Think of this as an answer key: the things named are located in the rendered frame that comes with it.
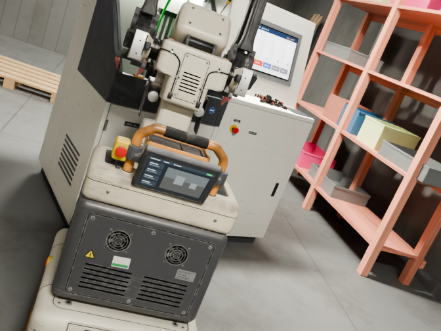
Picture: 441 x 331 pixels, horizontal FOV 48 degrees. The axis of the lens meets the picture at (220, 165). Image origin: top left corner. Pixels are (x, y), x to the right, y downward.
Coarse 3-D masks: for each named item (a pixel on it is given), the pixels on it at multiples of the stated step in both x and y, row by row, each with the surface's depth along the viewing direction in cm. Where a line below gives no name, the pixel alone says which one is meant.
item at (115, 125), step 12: (120, 108) 251; (132, 108) 254; (108, 120) 250; (120, 120) 254; (132, 120) 257; (108, 132) 253; (120, 132) 256; (132, 132) 260; (192, 132) 278; (204, 132) 282; (108, 144) 256
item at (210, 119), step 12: (120, 84) 245; (132, 84) 248; (144, 84) 251; (120, 96) 248; (132, 96) 251; (144, 108) 257; (156, 108) 261; (216, 108) 279; (192, 120) 275; (204, 120) 279
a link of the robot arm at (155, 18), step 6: (150, 0) 195; (156, 0) 196; (144, 6) 195; (150, 6) 196; (156, 6) 197; (138, 12) 196; (144, 12) 200; (150, 12) 196; (156, 12) 197; (156, 18) 198; (132, 24) 195; (156, 24) 197
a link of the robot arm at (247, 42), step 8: (256, 0) 206; (264, 0) 205; (256, 8) 205; (264, 8) 206; (256, 16) 206; (248, 24) 207; (256, 24) 206; (248, 32) 207; (256, 32) 207; (240, 40) 210; (248, 40) 207; (232, 48) 209; (240, 48) 210; (248, 48) 208; (232, 56) 206
